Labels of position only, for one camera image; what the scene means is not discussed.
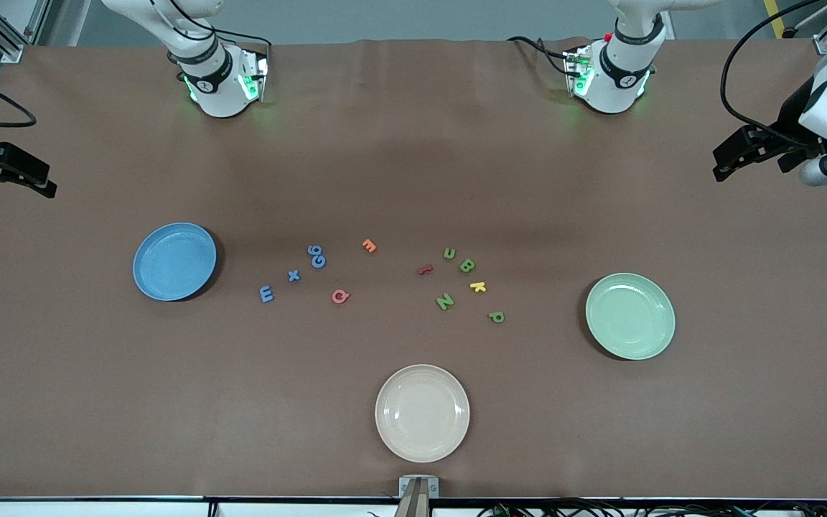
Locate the silver right arm base connector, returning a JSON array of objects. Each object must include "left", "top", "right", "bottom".
[{"left": 238, "top": 47, "right": 271, "bottom": 103}]

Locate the silver left arm base connector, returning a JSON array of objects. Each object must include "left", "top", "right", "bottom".
[{"left": 563, "top": 47, "right": 595, "bottom": 98}]

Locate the blue plate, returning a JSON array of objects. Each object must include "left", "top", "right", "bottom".
[{"left": 133, "top": 222, "right": 218, "bottom": 302}]

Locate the green plate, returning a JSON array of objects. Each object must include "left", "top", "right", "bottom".
[{"left": 585, "top": 272, "right": 676, "bottom": 360}]

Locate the brown table cover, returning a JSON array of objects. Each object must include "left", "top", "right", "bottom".
[{"left": 0, "top": 37, "right": 827, "bottom": 500}]

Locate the cream plate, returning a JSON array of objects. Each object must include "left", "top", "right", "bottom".
[{"left": 375, "top": 364, "right": 471, "bottom": 463}]

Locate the black left arm base cable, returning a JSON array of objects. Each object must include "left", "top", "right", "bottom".
[{"left": 507, "top": 36, "right": 574, "bottom": 76}]

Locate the white table frame rail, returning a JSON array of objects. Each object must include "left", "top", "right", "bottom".
[{"left": 0, "top": 495, "right": 827, "bottom": 517}]

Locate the black cable bundle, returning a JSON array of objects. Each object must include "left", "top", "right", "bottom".
[{"left": 475, "top": 498, "right": 827, "bottom": 517}]

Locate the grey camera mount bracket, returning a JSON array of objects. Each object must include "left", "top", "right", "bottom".
[{"left": 393, "top": 475, "right": 440, "bottom": 517}]

